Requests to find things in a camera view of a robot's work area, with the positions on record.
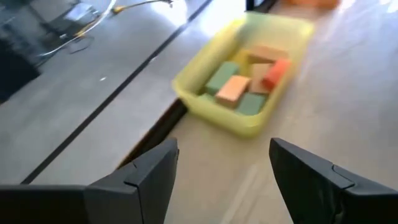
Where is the orange plastic bin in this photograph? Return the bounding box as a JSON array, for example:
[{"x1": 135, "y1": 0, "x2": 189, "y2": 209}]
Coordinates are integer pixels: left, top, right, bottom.
[{"x1": 284, "y1": 0, "x2": 340, "y2": 9}]

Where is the yellow plastic bin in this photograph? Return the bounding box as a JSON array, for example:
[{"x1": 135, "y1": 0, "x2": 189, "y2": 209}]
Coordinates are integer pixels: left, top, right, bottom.
[{"x1": 172, "y1": 11, "x2": 315, "y2": 139}]

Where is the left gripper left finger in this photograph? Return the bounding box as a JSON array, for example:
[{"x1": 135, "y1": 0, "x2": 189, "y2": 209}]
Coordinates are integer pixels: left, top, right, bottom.
[{"x1": 83, "y1": 138, "x2": 180, "y2": 224}]

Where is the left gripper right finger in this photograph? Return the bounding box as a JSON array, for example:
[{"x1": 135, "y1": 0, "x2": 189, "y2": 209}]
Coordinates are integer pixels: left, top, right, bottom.
[{"x1": 269, "y1": 138, "x2": 398, "y2": 224}]

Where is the peach orange block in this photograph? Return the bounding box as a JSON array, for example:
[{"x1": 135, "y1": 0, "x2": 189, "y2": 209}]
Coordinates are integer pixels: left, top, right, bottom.
[{"x1": 215, "y1": 75, "x2": 251, "y2": 110}]

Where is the red block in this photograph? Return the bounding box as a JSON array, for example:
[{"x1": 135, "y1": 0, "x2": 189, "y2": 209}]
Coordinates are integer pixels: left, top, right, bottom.
[{"x1": 262, "y1": 58, "x2": 292, "y2": 91}]

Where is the black equipment case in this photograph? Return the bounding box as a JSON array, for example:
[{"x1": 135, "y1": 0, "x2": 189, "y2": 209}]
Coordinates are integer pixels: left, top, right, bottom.
[{"x1": 0, "y1": 40, "x2": 41, "y2": 105}]

